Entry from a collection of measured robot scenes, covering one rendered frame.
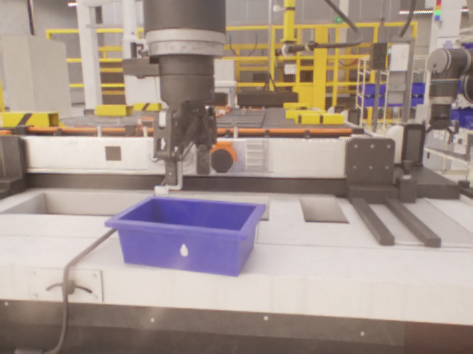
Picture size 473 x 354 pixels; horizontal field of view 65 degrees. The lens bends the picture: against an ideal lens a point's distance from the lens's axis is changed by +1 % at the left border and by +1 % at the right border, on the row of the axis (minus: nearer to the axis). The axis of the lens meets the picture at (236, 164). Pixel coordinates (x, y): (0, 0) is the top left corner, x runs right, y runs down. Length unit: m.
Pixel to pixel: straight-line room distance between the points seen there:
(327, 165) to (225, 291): 0.51
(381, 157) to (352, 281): 0.47
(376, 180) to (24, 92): 7.40
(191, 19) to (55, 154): 0.78
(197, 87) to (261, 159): 0.53
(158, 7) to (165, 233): 0.33
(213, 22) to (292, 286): 0.40
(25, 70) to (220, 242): 7.51
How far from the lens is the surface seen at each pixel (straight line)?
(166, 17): 0.48
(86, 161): 1.13
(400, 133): 1.28
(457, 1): 5.97
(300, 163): 1.00
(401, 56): 4.77
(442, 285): 0.65
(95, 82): 5.97
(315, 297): 0.62
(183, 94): 0.48
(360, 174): 1.01
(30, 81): 7.91
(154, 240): 0.61
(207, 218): 0.70
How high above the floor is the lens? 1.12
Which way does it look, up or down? 11 degrees down
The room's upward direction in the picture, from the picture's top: straight up
